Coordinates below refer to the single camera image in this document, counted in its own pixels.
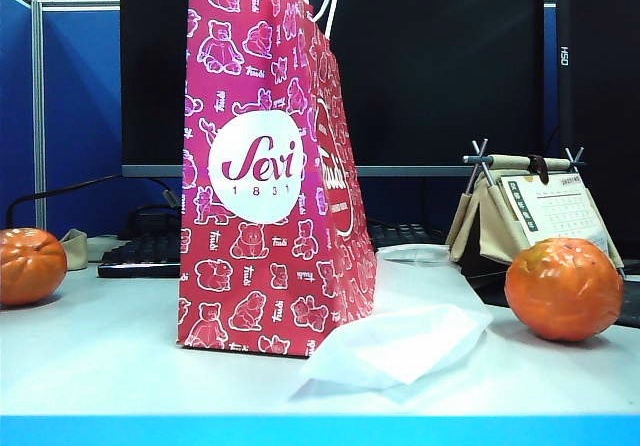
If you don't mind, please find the beige fabric wrist rest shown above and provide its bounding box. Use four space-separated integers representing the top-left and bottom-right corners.
59 228 90 271

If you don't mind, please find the glossy orange fruit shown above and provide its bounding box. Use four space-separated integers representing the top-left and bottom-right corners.
0 226 69 308
504 237 626 343

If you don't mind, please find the black HSD monitor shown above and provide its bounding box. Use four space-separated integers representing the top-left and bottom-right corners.
554 0 640 263

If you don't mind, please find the black computer keyboard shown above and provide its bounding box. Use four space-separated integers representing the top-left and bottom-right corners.
97 220 446 280

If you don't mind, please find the black cable with ferrite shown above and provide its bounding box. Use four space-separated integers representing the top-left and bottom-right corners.
142 175 184 213

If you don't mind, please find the red Trudi paper bag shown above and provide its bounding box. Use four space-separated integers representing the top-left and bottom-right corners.
177 0 379 358

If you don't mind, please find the beige desk calendar stand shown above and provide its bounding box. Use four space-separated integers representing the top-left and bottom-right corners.
444 138 626 273

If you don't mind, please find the thin black cable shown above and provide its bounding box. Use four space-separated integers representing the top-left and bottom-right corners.
4 173 124 230

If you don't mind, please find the blue office partition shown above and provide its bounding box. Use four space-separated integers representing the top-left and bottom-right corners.
543 5 559 143
0 0 124 240

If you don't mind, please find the large black monitor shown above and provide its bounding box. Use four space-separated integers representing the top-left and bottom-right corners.
119 0 546 178

